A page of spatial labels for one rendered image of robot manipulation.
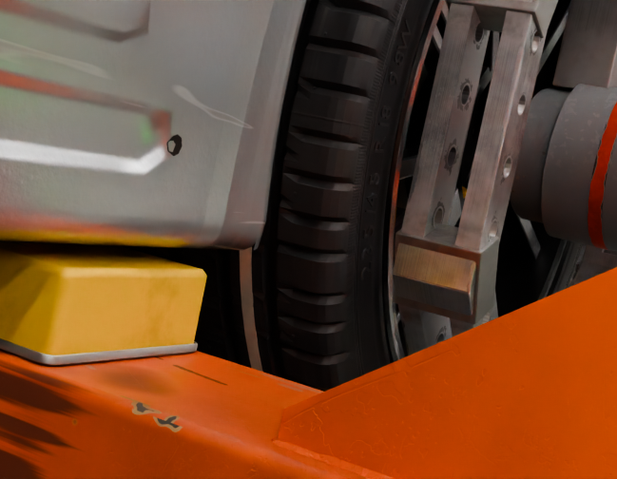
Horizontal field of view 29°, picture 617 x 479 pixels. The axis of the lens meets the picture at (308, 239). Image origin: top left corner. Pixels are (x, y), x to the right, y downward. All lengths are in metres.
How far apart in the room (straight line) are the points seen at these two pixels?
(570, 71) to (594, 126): 0.07
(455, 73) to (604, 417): 0.40
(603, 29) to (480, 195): 0.29
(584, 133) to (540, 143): 0.04
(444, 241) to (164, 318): 0.23
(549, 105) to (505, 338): 0.57
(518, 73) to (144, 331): 0.32
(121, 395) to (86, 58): 0.16
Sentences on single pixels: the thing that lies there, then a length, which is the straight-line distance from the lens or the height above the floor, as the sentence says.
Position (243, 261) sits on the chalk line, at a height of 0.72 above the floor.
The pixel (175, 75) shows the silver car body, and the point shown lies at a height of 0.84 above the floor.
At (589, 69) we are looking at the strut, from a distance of 1.07.
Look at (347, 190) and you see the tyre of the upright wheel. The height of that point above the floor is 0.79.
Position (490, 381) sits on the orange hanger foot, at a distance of 0.50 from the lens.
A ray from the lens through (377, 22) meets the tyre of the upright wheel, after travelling 0.81.
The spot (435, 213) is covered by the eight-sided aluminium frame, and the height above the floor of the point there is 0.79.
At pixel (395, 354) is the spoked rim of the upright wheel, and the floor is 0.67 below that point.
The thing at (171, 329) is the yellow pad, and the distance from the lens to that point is 0.69.
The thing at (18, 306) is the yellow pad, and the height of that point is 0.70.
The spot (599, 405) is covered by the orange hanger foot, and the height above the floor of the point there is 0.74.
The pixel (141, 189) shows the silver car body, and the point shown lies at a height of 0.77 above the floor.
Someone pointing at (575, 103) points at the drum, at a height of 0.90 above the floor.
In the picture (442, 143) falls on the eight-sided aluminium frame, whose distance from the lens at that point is 0.83.
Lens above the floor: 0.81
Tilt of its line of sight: 4 degrees down
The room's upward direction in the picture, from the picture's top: 12 degrees clockwise
